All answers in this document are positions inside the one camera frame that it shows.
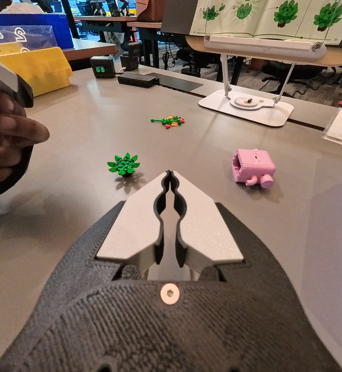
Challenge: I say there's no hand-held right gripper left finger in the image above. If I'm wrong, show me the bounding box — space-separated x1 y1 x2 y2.
95 170 171 266

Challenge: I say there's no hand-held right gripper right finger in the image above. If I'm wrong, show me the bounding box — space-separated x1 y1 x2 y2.
171 171 245 268

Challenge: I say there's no green brick plant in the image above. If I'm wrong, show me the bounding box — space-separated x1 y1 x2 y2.
107 152 141 178

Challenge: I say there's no white book stand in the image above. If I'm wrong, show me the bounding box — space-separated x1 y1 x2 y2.
161 0 342 127

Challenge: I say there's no pale green instruction booklet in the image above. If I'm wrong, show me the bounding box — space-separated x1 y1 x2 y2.
193 0 342 40

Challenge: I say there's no person's left hand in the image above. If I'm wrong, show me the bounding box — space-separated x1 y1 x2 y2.
0 91 50 186

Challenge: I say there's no clear acrylic logo sheet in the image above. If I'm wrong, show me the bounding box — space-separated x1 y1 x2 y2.
0 25 58 51

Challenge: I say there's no yellow storage bin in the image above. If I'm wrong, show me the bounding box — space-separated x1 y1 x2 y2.
0 46 74 98

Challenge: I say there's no blue storage bin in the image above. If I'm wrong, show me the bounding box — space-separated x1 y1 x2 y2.
0 12 74 50

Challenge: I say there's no pink brick toy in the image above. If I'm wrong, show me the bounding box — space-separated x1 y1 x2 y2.
231 149 277 191

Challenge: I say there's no black pole lamp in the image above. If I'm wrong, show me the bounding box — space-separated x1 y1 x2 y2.
65 0 81 40

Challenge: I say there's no black device with green display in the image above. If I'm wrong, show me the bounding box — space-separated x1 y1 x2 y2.
90 56 114 79

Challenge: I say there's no wooden office desk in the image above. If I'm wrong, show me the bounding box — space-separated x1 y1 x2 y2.
73 15 138 44

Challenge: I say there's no black charger block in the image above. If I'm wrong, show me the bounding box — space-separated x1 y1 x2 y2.
120 41 142 71

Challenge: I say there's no brown paper bag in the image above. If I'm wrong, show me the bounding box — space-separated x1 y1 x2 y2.
136 0 166 22

